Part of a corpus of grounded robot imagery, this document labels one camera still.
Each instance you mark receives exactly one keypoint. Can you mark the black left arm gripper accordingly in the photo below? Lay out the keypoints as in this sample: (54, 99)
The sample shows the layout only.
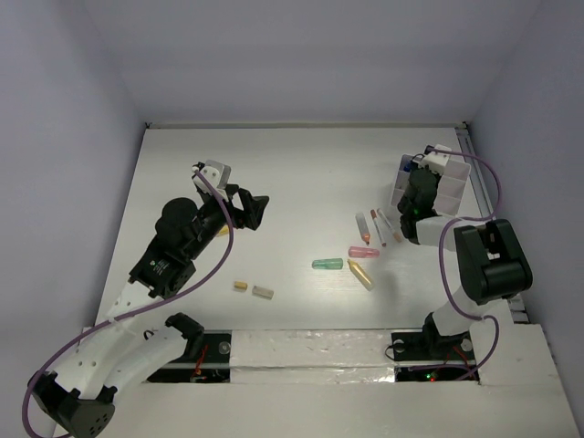
(234, 206)

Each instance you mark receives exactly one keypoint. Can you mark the yellow eraser block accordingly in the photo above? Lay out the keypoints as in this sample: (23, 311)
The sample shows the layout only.
(240, 286)

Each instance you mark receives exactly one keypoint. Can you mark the white eraser block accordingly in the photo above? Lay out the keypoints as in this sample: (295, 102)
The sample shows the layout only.
(263, 292)

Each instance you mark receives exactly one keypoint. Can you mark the green highlighter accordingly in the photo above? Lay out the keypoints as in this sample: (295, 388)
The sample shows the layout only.
(327, 264)

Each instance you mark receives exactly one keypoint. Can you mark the fat orange-tipped crayon pencil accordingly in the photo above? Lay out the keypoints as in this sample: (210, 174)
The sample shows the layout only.
(363, 227)

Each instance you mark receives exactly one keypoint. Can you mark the yellow highlighter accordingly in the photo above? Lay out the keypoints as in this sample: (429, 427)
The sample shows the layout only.
(359, 272)

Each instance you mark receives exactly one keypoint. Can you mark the pink-capped white marker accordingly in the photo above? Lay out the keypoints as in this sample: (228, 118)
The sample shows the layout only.
(396, 235)

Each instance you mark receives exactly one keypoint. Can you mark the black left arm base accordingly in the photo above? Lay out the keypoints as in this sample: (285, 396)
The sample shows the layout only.
(209, 364)

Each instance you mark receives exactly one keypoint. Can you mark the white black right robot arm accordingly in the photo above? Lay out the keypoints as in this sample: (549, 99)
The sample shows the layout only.
(480, 265)

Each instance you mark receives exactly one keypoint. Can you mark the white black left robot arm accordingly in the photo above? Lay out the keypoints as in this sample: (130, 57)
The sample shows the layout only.
(81, 384)

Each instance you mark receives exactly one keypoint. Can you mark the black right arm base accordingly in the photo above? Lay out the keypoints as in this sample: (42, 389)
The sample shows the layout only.
(433, 360)

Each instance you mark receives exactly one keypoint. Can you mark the pink highlighter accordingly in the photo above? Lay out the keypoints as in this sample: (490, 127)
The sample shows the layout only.
(363, 252)

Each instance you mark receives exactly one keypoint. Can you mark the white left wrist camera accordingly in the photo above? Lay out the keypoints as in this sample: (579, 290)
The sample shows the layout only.
(211, 173)

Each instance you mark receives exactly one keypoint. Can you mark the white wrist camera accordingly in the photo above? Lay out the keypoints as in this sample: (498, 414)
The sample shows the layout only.
(434, 158)
(211, 173)

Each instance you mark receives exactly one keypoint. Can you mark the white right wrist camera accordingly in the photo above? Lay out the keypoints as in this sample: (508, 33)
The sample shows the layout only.
(434, 158)

